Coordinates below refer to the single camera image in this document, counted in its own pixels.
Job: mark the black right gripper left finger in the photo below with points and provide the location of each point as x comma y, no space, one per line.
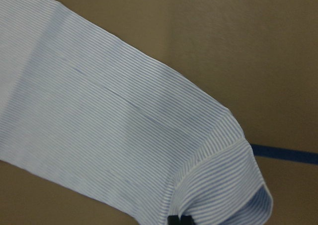
173,220

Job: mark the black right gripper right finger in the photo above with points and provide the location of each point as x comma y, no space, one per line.
186,220

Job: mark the light blue striped shirt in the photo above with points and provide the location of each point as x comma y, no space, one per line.
84,109

